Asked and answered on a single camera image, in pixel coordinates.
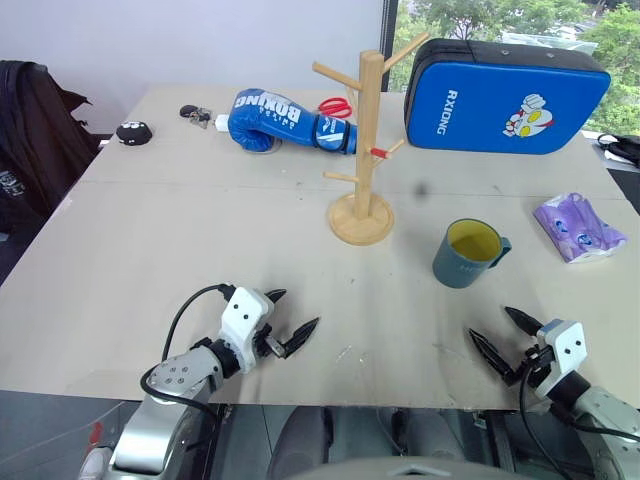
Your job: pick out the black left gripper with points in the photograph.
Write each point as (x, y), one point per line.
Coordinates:
(265, 342)

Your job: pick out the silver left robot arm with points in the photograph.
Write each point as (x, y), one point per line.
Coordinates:
(175, 375)

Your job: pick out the black bag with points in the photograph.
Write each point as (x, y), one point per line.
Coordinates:
(622, 149)

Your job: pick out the dark window frame post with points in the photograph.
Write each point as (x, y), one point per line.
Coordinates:
(390, 45)

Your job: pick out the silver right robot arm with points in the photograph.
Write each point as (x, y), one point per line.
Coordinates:
(605, 430)

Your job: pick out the red tape mark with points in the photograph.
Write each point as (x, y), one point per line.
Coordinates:
(380, 152)

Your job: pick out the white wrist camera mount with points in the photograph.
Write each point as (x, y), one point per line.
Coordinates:
(562, 350)
(245, 320)

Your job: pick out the light grey robot torso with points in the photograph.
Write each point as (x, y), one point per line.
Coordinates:
(400, 467)

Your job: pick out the blue punching pad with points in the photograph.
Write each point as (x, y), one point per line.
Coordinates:
(475, 110)

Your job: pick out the black round pouch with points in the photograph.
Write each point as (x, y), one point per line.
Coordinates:
(134, 133)

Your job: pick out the blue boxing glove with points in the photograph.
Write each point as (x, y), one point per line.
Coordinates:
(280, 120)

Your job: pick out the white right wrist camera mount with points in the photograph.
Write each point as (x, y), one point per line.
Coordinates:
(562, 350)

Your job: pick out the black backpack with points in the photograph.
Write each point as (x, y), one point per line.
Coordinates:
(35, 140)

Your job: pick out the wooden mug tree stand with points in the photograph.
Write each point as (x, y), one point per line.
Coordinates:
(367, 150)

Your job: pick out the purple tissue pack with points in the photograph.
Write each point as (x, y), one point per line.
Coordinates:
(575, 225)

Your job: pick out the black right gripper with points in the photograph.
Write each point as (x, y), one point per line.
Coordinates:
(536, 365)

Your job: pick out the black key bunch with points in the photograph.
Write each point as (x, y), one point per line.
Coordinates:
(189, 111)

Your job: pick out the grey-blue mug, yellow inside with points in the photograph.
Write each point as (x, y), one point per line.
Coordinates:
(460, 270)

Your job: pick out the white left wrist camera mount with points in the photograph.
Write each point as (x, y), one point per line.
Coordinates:
(245, 320)

